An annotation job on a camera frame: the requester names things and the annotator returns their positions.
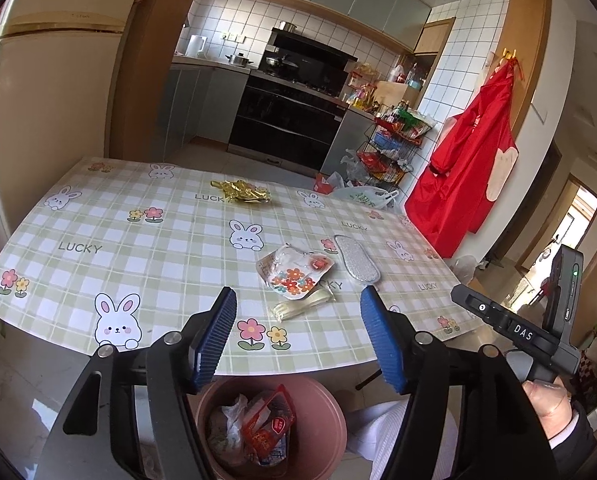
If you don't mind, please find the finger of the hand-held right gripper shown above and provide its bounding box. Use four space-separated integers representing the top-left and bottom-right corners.
451 284 512 334

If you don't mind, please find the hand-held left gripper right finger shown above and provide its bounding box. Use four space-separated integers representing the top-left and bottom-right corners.
360 285 554 480

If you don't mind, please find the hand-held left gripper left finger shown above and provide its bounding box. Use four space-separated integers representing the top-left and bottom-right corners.
33 286 238 480

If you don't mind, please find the pink plastic bin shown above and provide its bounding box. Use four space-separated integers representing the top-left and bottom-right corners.
196 376 348 480

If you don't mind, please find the clear wrapper with red print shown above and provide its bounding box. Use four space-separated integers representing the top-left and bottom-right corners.
241 385 297 464

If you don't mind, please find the person's right forearm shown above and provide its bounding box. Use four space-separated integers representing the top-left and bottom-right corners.
547 400 597 480

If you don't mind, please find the person's right hand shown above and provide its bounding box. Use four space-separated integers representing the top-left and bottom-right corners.
523 377 572 436

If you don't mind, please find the translucent crumpled bag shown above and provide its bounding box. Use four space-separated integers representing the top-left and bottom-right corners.
451 255 480 284

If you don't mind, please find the silver oval foil pad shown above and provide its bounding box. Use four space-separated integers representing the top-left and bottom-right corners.
335 235 382 285

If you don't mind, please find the yellowish clear wrapper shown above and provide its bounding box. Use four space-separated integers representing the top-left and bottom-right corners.
271 290 337 321

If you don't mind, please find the white ribbed garment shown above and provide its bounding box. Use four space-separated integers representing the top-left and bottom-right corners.
349 400 454 480

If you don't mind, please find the flower print white wrapper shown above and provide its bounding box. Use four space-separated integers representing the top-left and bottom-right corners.
256 242 337 296

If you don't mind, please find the red apron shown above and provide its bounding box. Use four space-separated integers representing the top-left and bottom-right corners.
405 57 521 260

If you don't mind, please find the white bag with green print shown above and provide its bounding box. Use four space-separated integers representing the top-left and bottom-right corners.
331 186 401 211

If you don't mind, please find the gold foil wrapper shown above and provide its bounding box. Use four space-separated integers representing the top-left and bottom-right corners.
211 179 272 205

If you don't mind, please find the clear crumpled plastic bag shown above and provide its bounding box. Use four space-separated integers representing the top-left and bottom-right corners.
341 149 370 184

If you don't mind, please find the grey narrow base cabinet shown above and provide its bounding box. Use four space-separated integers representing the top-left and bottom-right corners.
321 109 377 176

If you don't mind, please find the black integrated stove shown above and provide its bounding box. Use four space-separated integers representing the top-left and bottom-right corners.
227 70 350 174

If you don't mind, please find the wooden cutting board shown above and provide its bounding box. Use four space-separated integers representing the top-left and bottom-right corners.
376 80 417 106

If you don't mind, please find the grey lower cabinet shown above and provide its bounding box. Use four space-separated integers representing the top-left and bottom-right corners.
156 62 252 161

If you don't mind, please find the beige refrigerator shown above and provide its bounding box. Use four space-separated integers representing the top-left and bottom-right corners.
0 0 145 257

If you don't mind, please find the black range hood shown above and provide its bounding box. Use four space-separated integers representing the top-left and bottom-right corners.
264 27 360 76

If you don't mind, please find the black wire storage rack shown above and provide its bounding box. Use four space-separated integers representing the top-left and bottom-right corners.
356 110 437 189

